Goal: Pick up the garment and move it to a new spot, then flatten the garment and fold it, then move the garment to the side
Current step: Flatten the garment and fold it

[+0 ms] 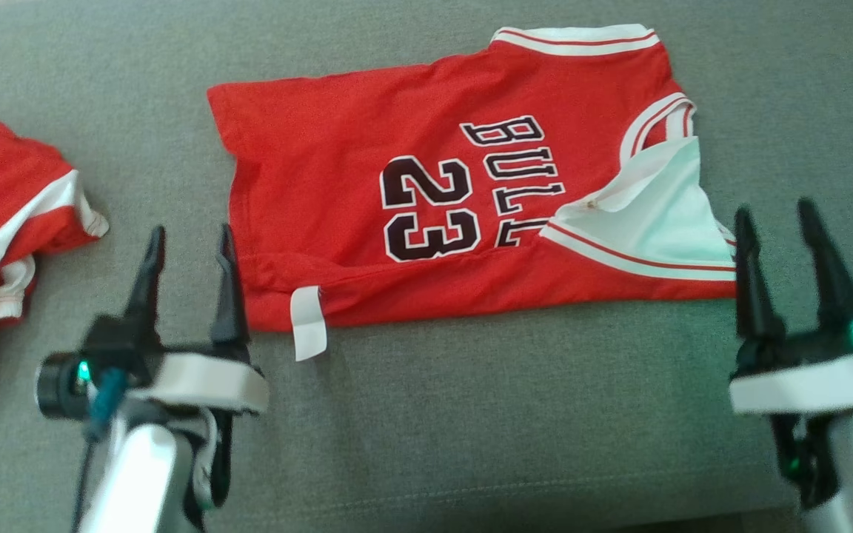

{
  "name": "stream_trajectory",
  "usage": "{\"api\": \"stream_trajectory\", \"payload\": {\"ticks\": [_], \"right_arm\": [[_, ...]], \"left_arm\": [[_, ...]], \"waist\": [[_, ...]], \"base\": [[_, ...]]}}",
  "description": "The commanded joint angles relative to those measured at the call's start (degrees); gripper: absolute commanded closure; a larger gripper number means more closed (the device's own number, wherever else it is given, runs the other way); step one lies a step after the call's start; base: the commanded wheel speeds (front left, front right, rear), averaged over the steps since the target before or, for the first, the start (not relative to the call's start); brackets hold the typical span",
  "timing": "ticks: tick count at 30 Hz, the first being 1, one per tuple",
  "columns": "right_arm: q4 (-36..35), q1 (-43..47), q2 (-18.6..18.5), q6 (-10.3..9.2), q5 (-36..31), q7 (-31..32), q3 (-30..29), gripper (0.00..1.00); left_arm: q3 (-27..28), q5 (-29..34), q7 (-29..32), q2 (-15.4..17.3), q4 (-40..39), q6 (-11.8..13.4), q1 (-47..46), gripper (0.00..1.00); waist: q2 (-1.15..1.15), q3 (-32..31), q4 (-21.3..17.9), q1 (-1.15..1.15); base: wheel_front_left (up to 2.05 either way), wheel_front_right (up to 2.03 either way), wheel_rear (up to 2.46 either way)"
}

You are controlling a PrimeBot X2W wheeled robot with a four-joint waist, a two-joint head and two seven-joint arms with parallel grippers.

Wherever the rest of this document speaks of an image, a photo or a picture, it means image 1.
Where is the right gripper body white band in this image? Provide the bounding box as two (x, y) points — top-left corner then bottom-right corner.
(729, 326), (853, 414)

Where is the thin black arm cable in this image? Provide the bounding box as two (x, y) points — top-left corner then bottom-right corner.
(70, 437), (101, 533)

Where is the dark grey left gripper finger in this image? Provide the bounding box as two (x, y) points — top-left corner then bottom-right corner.
(210, 224), (252, 363)
(123, 226), (167, 332)

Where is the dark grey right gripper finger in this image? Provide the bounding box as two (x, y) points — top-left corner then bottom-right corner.
(798, 198), (853, 332)
(735, 207), (787, 339)

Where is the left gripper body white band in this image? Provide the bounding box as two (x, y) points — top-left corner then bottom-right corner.
(82, 316), (270, 414)

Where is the large grey sofa seat cushion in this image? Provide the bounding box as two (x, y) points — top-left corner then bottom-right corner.
(0, 0), (853, 533)

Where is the red Bulls 23 jersey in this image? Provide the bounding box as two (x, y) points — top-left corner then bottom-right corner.
(207, 24), (738, 363)

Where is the teal cable connector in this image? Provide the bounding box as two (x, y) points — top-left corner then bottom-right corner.
(88, 369), (129, 441)

